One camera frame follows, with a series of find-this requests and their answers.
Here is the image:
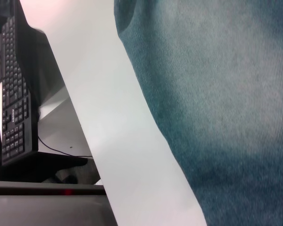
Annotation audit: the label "black computer monitor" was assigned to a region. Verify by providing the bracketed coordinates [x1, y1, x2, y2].
[13, 0, 65, 118]

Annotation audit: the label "thin black keyboard cable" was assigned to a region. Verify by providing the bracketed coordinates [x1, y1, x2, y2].
[37, 136, 93, 159]

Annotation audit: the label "black computer keyboard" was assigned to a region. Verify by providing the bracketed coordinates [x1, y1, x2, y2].
[0, 16, 39, 167]

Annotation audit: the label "blue denim shorts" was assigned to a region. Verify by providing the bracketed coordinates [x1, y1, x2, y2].
[113, 0, 283, 226]

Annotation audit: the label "black monitor stand base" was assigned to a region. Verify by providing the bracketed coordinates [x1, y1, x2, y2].
[0, 151, 89, 183]

